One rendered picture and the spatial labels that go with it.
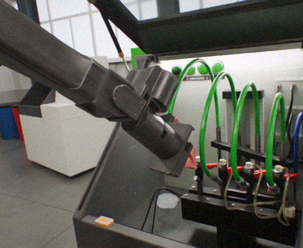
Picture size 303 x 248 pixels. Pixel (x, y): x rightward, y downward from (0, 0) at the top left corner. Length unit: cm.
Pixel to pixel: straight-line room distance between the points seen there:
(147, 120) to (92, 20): 580
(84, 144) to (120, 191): 275
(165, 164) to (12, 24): 32
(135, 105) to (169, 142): 11
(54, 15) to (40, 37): 666
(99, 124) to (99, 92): 352
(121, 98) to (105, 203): 69
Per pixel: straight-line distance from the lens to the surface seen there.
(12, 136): 694
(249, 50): 107
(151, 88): 47
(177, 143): 50
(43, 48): 39
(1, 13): 39
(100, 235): 94
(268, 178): 72
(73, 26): 663
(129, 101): 41
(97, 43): 620
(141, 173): 121
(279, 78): 108
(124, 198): 113
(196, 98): 118
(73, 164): 378
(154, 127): 45
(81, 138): 378
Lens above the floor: 143
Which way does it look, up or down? 13 degrees down
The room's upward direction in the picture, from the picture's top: 5 degrees counter-clockwise
